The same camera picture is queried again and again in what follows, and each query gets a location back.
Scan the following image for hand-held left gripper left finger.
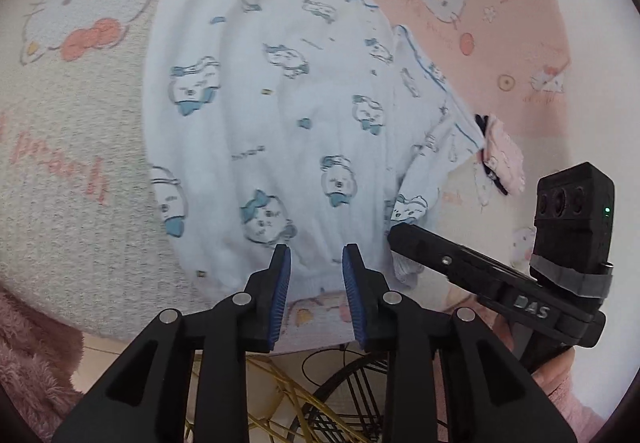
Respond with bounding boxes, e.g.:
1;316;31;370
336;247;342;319
51;244;292;443

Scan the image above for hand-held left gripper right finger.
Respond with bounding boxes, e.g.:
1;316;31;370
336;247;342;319
341;244;586;443

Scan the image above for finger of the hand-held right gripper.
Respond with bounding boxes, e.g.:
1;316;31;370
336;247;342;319
387;223;536;296

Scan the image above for white cartoon print shorts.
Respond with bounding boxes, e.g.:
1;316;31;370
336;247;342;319
141;0;486;299

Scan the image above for person's right forearm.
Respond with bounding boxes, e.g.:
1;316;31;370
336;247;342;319
542;363;608;443

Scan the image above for person's right hand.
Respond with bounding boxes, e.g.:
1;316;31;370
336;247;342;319
492;315;573;396

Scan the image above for small pink black-trimmed cloth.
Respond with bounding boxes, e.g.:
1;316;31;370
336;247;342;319
474;113;527;196

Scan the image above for pink cat print blanket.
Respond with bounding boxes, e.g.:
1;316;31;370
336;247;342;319
0;0;640;356

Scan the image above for pink fuzzy cloth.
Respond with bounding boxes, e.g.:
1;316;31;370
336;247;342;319
0;285;86;429

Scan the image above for black wire basket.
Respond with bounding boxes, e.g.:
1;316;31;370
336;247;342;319
300;348;393;443

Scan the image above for gold wire frame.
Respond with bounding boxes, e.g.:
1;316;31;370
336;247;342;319
185;353;316;443

